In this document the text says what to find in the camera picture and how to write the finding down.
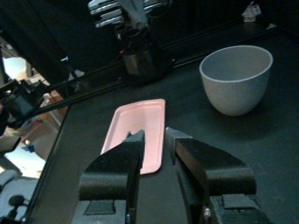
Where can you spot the small white tag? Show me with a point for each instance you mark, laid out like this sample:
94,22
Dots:
251,13

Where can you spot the black camera on stand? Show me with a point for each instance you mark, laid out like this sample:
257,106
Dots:
18,99

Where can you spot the grey speckled bowl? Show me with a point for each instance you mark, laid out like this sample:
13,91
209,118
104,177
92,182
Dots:
235,81

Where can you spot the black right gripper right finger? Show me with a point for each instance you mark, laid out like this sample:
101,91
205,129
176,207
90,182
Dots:
212,172

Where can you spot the black aluminium frame rail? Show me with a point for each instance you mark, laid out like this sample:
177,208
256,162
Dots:
97,87

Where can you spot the pink rectangular tray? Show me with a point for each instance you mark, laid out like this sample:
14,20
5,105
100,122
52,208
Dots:
140,125

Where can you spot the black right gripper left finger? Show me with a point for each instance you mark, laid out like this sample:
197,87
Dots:
112,172

